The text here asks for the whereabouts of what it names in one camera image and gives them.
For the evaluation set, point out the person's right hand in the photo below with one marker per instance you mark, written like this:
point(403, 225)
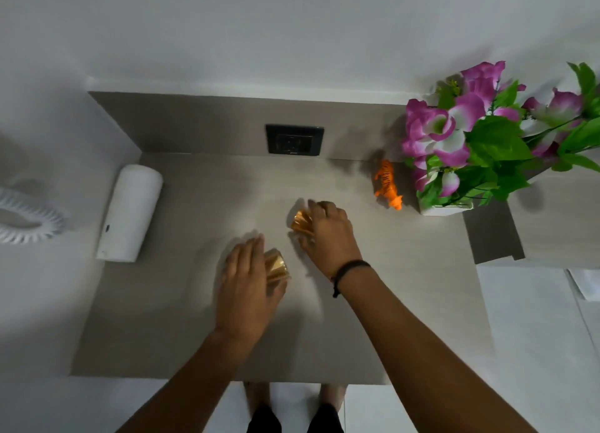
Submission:
point(333, 243)

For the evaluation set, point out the person's left hand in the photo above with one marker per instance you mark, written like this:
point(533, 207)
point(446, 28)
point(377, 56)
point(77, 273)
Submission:
point(241, 297)

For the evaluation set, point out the person's left little finger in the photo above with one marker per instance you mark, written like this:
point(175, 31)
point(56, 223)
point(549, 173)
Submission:
point(228, 271)

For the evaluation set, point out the person's left middle finger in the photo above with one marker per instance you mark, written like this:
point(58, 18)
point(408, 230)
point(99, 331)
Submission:
point(248, 259)

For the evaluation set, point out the person's left thumb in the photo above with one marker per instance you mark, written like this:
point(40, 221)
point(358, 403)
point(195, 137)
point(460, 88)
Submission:
point(280, 291)

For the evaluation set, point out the person's right thumb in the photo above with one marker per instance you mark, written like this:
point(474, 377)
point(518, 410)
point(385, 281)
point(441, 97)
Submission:
point(305, 243)

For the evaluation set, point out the gold metal cup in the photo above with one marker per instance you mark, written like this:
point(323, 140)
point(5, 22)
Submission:
point(276, 266)
point(302, 222)

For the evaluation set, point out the person's left forearm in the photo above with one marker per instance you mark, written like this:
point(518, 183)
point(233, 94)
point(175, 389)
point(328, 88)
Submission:
point(197, 386)

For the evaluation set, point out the person's right forearm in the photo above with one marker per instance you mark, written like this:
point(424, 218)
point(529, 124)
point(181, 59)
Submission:
point(412, 353)

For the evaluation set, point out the black wrist band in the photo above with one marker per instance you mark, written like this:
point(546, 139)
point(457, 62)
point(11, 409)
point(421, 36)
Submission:
point(349, 266)

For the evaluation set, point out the orange toy tiger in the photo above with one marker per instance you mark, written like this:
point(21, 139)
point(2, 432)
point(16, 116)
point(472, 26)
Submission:
point(387, 184)

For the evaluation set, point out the person's left foot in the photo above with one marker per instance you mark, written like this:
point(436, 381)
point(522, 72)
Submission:
point(258, 395)

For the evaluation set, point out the person's foot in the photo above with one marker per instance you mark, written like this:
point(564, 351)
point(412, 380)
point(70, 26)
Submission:
point(333, 394)
point(258, 395)

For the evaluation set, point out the person's right foot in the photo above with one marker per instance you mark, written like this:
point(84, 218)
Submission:
point(333, 394)

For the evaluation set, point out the black trousers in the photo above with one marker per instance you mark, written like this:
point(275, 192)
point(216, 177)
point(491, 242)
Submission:
point(265, 422)

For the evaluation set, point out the white flower pot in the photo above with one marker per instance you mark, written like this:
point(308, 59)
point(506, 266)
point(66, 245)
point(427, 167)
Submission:
point(445, 210)

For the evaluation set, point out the pink artificial flower bouquet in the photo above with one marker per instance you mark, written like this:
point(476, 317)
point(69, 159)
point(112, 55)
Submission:
point(492, 137)

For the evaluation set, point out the white paper sheet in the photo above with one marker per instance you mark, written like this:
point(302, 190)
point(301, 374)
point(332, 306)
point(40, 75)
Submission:
point(587, 283)

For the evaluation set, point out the black wall power outlet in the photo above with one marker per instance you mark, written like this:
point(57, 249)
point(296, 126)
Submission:
point(295, 140)

